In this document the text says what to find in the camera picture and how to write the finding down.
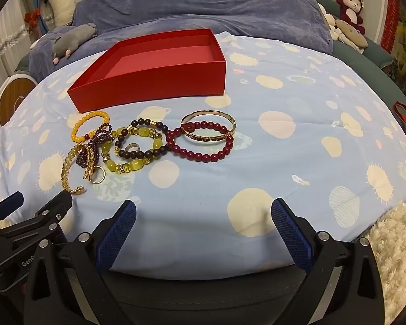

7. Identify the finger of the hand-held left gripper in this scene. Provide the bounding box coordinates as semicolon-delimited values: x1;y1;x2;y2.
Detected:
0;191;24;231
0;191;73;245

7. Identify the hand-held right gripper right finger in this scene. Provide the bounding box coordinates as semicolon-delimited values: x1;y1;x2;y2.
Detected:
271;197;386;325

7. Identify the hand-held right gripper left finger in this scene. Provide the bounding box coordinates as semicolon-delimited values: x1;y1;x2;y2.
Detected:
23;199;137;325

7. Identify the amber crystal bracelet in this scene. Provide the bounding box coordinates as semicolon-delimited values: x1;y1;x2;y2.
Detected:
61;143;89;195

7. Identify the small gold ring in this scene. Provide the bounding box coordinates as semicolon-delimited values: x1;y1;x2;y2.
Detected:
83;149;100;181

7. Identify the purple bead bracelet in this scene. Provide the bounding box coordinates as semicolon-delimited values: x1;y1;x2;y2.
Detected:
76;124;113;168

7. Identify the yellow bead bracelet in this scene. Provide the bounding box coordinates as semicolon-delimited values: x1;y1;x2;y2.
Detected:
71;110;112;143

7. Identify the dark red bead bracelet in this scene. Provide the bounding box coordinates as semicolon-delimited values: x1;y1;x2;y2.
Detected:
165;121;235;163

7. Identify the yellow-green chunky bead bracelet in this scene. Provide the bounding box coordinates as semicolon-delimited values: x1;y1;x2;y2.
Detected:
101;125;163;175

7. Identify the dark brown bead bracelet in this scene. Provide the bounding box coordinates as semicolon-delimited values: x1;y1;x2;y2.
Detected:
113;118;171;160

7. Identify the gold bangle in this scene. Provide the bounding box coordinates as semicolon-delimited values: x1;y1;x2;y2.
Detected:
180;110;236;144

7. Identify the red cardboard box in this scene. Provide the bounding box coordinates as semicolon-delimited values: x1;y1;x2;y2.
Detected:
67;29;227;114

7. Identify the light blue printed bedsheet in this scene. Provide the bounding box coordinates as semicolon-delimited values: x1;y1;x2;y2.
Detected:
0;31;406;281

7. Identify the round wooden side table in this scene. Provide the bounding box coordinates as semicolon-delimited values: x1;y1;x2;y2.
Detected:
0;73;38;150

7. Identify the white fluffy blanket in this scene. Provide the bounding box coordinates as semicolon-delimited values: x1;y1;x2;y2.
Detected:
364;201;406;325

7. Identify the white sheer curtain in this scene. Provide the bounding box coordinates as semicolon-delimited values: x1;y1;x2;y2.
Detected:
0;7;32;99

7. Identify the grey plush mouse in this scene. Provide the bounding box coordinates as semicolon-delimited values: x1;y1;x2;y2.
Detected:
52;23;98;65

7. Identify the red ribbon bow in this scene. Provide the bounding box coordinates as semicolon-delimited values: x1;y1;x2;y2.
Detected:
24;8;42;28

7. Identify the white plush toy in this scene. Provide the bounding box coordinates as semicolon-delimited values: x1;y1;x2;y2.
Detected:
41;0;76;27

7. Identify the beige plush toy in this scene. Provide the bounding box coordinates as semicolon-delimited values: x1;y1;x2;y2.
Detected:
318;3;369;54

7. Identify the red monkey plush toy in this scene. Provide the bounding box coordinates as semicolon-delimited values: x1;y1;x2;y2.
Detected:
336;0;366;35

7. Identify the blue-grey plush blanket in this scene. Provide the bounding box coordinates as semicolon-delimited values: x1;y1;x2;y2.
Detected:
29;0;334;82

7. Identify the dark green bed frame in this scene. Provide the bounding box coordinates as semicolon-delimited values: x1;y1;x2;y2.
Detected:
293;0;406;163

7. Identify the red wall poster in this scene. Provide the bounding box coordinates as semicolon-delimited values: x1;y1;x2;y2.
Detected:
381;0;406;109

